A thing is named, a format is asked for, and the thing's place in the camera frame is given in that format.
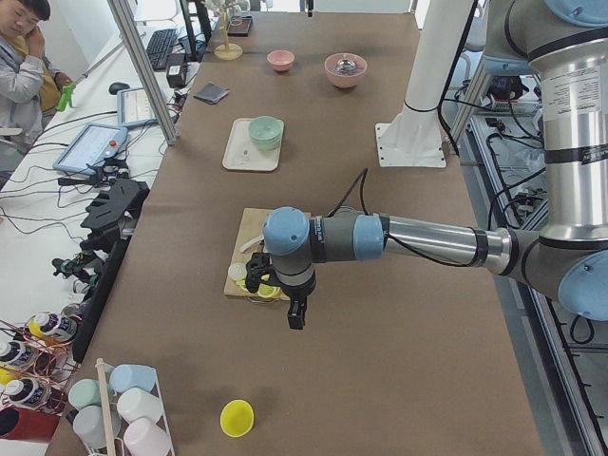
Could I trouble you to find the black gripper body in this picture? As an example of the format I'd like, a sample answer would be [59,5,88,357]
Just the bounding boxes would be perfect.
[284,283,312,310]

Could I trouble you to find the white ceramic spoon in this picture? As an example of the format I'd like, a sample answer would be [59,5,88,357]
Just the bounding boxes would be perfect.
[239,235,264,253]

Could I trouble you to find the small pink bowl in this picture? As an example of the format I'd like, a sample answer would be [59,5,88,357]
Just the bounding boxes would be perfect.
[266,49,295,72]

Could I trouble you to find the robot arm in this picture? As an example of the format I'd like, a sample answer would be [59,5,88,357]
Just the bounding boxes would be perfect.
[262,1,607,329]

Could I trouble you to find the green bowl stack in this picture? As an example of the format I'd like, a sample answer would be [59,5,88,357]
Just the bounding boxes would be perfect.
[248,116,282,151]

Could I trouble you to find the large pink bowl with ice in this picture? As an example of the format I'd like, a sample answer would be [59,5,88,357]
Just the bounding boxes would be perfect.
[324,52,368,88]

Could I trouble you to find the yellow lemon slice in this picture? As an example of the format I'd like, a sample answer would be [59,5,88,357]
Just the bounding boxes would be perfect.
[256,284,281,299]

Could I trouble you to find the white garlic bulb toy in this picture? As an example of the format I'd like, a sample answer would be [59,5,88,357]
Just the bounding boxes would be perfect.
[227,262,247,282]

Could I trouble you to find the wooden cutting board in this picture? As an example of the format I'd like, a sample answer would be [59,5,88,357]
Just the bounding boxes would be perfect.
[223,208,289,303]

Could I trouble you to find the cream rabbit tray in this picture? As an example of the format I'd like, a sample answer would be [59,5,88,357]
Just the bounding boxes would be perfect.
[222,118,282,172]

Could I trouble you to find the white column base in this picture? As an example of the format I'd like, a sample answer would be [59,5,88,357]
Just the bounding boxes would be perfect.
[376,0,476,168]

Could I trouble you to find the pastel cup rack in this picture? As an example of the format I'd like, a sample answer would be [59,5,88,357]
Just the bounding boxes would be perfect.
[68,358,176,455]

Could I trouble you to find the black slotted tool holder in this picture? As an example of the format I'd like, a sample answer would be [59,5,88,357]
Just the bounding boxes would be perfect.
[80,179,150,253]

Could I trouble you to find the gray cloth pad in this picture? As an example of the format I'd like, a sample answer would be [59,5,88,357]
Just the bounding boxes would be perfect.
[194,82,230,105]

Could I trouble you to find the blue teach pendant far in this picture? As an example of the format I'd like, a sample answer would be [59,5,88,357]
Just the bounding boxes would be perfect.
[117,88,157,128]

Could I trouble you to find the blue teach pendant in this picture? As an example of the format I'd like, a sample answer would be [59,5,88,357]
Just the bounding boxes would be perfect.
[52,123,128,175]
[117,88,157,128]

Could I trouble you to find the wooden mug tree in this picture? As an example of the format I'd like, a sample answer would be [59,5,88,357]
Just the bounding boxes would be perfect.
[202,0,243,61]

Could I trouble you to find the blue teach pendant near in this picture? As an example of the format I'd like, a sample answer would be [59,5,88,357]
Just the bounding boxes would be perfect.
[52,123,128,175]

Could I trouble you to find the black keyboard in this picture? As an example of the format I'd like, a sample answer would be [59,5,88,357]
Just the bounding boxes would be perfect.
[145,28,177,71]

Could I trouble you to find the person in gray jacket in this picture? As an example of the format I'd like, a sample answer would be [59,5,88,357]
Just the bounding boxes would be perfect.
[1,0,72,146]

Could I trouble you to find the bottle wire basket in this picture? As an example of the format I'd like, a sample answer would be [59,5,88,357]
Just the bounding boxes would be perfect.
[1,312,80,415]

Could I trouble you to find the aluminium frame post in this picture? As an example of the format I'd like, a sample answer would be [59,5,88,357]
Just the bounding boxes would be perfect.
[107,0,178,145]

